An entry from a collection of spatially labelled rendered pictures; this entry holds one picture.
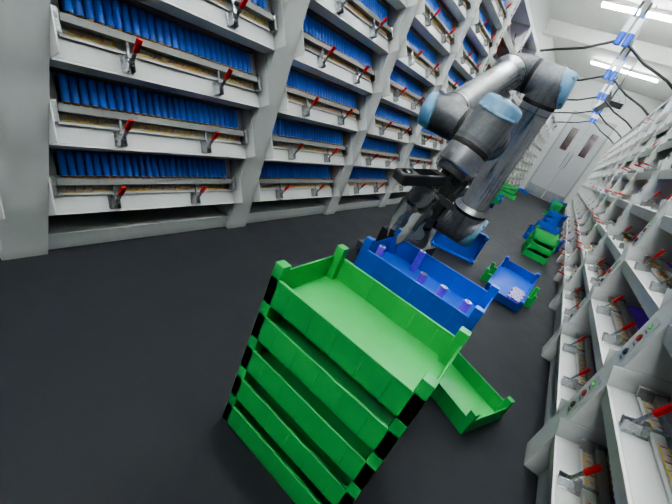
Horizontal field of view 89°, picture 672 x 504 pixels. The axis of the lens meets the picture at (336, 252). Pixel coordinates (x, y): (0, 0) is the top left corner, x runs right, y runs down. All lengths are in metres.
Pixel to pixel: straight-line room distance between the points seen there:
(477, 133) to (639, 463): 0.65
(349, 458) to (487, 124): 0.67
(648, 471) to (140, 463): 0.85
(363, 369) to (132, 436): 0.47
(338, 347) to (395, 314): 0.20
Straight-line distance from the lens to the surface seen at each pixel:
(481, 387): 1.26
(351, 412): 0.57
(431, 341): 0.68
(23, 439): 0.83
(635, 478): 0.80
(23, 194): 1.12
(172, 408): 0.84
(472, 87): 1.11
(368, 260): 0.81
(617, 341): 1.29
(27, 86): 1.04
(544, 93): 1.45
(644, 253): 1.67
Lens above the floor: 0.68
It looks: 25 degrees down
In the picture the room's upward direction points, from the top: 23 degrees clockwise
